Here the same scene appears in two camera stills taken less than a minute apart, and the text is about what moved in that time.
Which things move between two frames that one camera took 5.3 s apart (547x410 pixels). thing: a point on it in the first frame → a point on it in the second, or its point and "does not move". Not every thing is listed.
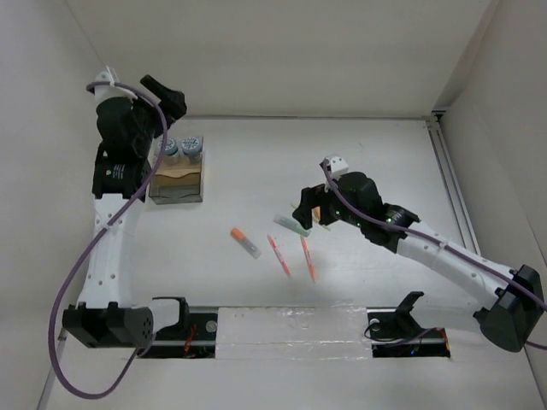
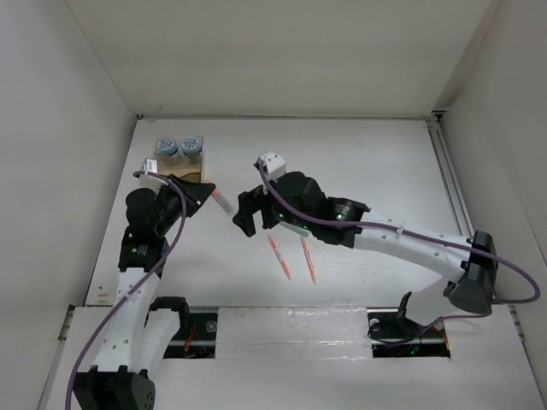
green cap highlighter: x=293 y=225 does not move
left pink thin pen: x=279 y=254 does not move
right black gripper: x=311 y=197 → x=249 y=203
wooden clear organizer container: x=178 y=178 does not move
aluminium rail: x=446 y=168 does not move
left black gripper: x=172 y=101 → x=195 y=194
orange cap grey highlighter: x=241 y=238 → x=220 y=199
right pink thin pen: x=309 y=260 does not move
